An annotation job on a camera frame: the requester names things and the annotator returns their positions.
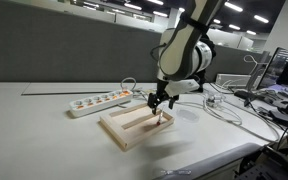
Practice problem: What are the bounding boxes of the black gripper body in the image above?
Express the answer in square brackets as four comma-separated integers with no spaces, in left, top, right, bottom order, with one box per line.
[149,80,179,103]

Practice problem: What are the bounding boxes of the red marker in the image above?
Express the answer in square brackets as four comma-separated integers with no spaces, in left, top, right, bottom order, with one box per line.
[155,108,165,127]

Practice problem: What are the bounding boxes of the shallow wooden tray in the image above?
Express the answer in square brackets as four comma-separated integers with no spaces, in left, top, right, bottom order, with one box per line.
[98,102,175,152]

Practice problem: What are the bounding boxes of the yellow green label packet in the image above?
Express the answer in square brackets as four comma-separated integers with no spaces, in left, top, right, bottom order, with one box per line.
[141,87,157,95]

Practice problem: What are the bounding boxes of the clear round plastic lid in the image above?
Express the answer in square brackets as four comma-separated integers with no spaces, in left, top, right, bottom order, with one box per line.
[176,107,200,123]

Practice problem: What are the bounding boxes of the white power strip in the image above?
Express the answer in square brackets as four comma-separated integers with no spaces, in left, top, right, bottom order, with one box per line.
[68,89,134,118]

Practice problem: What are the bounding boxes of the clear plastic glasses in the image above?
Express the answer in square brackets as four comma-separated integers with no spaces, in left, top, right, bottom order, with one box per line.
[160,168,192,177]

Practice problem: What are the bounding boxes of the ceiling strip light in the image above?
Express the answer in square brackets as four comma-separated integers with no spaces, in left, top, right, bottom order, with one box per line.
[123,2,143,11]
[253,14,270,25]
[152,10,169,18]
[224,1,244,13]

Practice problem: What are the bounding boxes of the gray desk partition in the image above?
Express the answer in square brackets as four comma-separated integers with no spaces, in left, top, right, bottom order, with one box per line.
[0,0,268,84]

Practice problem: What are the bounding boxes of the black computer monitor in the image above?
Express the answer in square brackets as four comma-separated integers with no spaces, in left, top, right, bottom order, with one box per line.
[257,46,288,91]

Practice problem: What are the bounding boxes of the black flat desk device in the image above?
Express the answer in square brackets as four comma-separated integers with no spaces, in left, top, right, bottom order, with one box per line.
[267,108,288,130]

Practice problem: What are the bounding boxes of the black perforated plate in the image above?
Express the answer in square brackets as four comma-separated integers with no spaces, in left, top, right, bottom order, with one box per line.
[234,145,288,180]

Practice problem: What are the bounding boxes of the looped white power cable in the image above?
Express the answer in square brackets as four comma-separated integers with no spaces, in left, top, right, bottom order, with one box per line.
[120,77,138,93]

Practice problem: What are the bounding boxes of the long white cable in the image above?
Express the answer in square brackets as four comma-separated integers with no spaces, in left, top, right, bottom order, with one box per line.
[202,93,282,144]

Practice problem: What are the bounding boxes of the thin looped gray cable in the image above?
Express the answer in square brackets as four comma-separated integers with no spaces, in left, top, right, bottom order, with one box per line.
[243,54,268,91]

